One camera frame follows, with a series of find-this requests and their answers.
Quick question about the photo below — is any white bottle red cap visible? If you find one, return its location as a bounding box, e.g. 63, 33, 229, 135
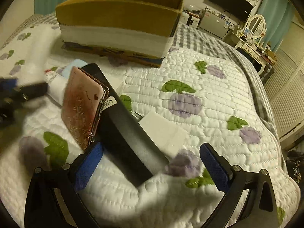
44, 70, 67, 106

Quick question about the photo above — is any pink engraved compact mirror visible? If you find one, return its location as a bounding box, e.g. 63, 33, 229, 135
61, 67, 109, 150

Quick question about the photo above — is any black rectangular power bank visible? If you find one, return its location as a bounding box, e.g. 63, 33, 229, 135
82, 63, 169, 187

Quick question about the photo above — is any white charger plug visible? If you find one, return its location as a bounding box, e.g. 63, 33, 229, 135
139, 111, 188, 160

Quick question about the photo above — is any light blue small case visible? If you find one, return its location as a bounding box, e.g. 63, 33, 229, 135
61, 59, 87, 79

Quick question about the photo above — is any white floral quilt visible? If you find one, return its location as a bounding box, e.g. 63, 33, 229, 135
1, 25, 301, 227

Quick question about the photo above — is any white louvred wardrobe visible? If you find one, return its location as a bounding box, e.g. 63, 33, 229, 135
264, 22, 303, 148

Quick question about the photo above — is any brown cardboard box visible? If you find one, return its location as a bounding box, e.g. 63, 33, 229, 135
56, 0, 183, 67

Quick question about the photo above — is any dark suitcase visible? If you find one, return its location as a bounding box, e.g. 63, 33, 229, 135
259, 63, 275, 84

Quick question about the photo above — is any white dressing table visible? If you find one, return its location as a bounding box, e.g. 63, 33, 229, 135
235, 36, 272, 75

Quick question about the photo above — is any grey checked bed sheet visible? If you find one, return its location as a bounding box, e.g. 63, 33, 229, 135
6, 13, 278, 138

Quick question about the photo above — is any white oval vanity mirror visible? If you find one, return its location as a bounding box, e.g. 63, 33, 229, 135
243, 14, 266, 39

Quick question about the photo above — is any grey small fridge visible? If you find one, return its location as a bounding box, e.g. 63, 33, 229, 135
198, 10, 229, 39

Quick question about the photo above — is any teal right curtain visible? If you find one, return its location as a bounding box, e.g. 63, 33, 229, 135
257, 0, 295, 51

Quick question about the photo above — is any black wall television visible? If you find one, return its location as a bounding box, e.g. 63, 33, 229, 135
209, 0, 253, 22

